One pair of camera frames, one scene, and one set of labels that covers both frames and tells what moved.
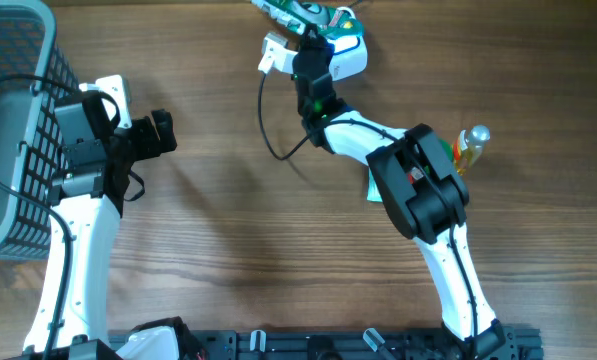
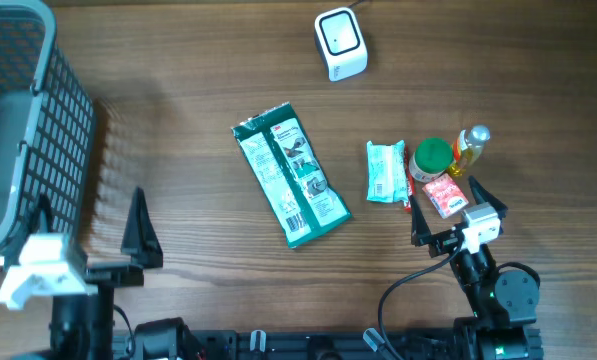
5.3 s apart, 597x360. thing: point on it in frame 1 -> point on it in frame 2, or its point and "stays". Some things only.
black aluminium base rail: x=354 y=345 stays
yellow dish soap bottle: x=469 y=147 stays
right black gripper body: x=326 y=50 -> x=447 y=241
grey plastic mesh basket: x=22 y=73 stays
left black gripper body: x=138 y=141 -> x=97 y=276
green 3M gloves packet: x=332 y=17 -> x=289 y=175
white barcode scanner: x=350 y=56 stays
